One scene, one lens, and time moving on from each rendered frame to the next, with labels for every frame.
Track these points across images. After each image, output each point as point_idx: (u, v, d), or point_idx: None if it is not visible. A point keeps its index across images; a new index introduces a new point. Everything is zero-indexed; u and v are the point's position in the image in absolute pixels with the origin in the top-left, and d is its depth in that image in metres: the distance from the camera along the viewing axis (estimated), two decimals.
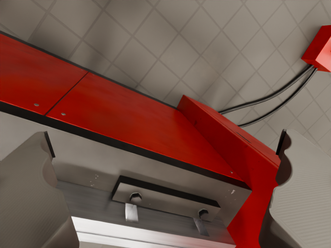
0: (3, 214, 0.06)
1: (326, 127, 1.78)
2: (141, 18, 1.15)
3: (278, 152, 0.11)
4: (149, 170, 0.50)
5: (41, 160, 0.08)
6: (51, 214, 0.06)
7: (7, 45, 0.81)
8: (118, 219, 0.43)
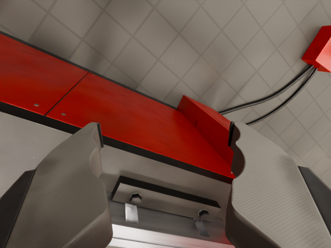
0: (53, 193, 0.07)
1: (326, 127, 1.78)
2: (141, 18, 1.15)
3: (229, 143, 0.12)
4: (149, 170, 0.50)
5: (90, 149, 0.09)
6: (91, 202, 0.06)
7: (7, 46, 0.81)
8: (118, 219, 0.43)
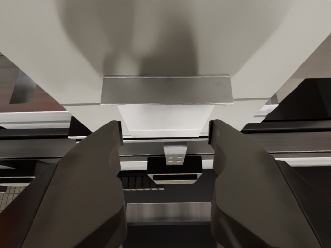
0: (73, 187, 0.07)
1: None
2: None
3: (210, 142, 0.12)
4: None
5: (111, 147, 0.09)
6: (108, 200, 0.07)
7: None
8: None
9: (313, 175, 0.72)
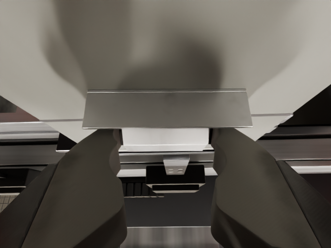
0: (73, 187, 0.07)
1: None
2: None
3: (210, 142, 0.12)
4: None
5: (111, 147, 0.09)
6: (108, 200, 0.07)
7: None
8: None
9: (319, 181, 0.69)
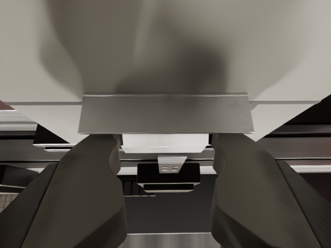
0: (73, 187, 0.07)
1: None
2: None
3: (210, 142, 0.12)
4: None
5: (111, 147, 0.09)
6: (108, 200, 0.07)
7: None
8: None
9: (311, 181, 0.69)
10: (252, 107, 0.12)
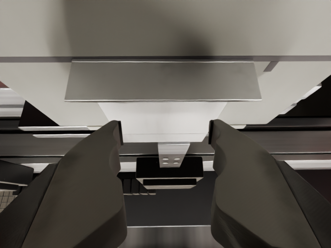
0: (73, 187, 0.07)
1: None
2: None
3: (210, 142, 0.12)
4: None
5: (111, 147, 0.09)
6: (108, 200, 0.07)
7: None
8: None
9: (317, 179, 0.66)
10: (272, 67, 0.10)
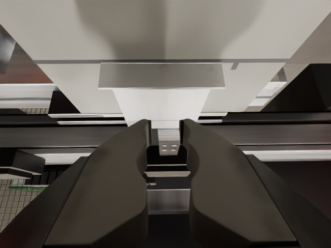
0: (100, 182, 0.07)
1: None
2: None
3: (182, 141, 0.12)
4: None
5: (139, 145, 0.09)
6: (131, 199, 0.07)
7: None
8: None
9: (306, 171, 0.71)
10: (235, 66, 0.15)
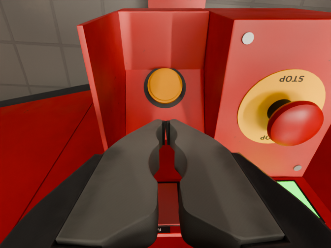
0: (112, 180, 0.07)
1: None
2: None
3: (168, 142, 0.12)
4: None
5: (151, 146, 0.09)
6: (142, 200, 0.07)
7: None
8: None
9: None
10: None
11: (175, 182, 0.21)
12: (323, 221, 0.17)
